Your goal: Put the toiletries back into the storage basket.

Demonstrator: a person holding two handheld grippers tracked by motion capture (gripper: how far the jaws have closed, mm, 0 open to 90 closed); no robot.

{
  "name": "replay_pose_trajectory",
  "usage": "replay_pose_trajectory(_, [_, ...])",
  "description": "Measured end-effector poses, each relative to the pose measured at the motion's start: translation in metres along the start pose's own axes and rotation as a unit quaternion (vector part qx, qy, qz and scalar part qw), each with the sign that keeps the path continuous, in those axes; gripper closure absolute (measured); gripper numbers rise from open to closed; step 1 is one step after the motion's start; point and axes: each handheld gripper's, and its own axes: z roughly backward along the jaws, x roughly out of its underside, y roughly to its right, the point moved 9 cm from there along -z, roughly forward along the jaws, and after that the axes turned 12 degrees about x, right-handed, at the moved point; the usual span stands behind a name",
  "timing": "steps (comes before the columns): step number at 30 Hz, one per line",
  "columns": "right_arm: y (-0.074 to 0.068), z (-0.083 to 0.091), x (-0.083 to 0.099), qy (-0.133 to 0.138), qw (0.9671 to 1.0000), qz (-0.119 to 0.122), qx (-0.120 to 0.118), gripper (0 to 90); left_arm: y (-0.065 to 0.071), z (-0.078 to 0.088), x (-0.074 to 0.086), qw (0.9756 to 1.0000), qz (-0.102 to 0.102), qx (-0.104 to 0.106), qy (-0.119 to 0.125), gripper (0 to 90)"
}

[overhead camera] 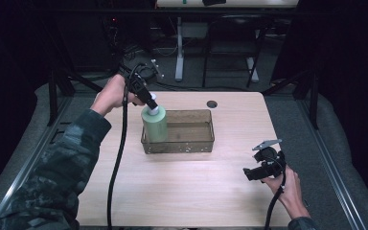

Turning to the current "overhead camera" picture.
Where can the black object on desk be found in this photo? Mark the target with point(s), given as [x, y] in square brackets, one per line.
[214, 2]

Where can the green pump bottle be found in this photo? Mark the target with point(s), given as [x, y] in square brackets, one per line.
[155, 127]

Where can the white desk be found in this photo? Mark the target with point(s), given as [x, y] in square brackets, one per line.
[252, 3]

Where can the black chair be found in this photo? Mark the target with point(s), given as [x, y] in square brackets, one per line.
[233, 32]

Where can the person's right hand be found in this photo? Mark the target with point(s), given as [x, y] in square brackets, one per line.
[289, 191]

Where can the person's left hand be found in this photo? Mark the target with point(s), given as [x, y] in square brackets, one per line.
[111, 94]

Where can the brown transparent plastic box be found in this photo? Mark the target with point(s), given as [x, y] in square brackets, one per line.
[188, 147]

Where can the black frame strut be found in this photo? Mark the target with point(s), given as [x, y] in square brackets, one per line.
[313, 96]
[53, 96]

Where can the dark equipment rack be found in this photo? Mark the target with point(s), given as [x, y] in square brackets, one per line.
[111, 41]

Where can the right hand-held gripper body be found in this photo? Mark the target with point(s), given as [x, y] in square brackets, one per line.
[273, 161]

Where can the metal floor rail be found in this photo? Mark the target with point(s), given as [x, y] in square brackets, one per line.
[332, 166]
[28, 159]

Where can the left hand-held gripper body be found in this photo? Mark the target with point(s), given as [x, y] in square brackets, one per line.
[142, 76]

